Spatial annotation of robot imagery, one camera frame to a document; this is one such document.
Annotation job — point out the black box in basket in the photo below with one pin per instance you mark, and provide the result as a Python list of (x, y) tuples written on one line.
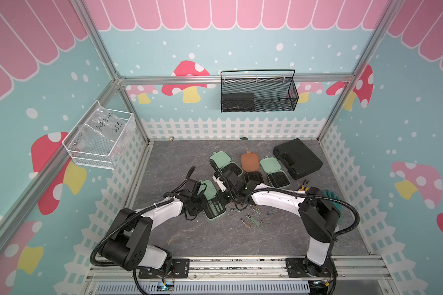
[(237, 102)]

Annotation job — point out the front aluminium rail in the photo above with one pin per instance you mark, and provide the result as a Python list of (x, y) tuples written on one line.
[(199, 268)]

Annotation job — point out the brown case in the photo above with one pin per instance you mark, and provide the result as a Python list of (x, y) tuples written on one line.
[(251, 164)]

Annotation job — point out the clear plastic bag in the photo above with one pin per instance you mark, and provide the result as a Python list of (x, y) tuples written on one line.
[(105, 134)]

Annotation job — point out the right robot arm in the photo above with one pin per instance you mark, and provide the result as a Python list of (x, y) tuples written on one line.
[(318, 213)]

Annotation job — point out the yellow handled pliers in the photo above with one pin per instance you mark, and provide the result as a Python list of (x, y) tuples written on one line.
[(305, 185)]

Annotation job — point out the black wire wall basket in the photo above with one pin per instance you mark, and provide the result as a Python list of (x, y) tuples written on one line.
[(274, 90)]

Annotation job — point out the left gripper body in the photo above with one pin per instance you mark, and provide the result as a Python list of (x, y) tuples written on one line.
[(198, 205)]

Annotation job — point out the black plastic tool case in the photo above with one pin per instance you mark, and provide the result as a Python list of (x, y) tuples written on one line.
[(298, 158)]

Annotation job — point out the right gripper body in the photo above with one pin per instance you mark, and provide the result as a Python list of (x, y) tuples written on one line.
[(232, 196)]

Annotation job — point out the green case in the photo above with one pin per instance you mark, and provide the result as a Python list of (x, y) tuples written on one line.
[(224, 163), (276, 176), (214, 208)]

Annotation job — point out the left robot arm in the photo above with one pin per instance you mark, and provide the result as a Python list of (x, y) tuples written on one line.
[(126, 243)]

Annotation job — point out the brown nail clipper low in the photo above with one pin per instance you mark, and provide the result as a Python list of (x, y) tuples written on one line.
[(245, 223)]

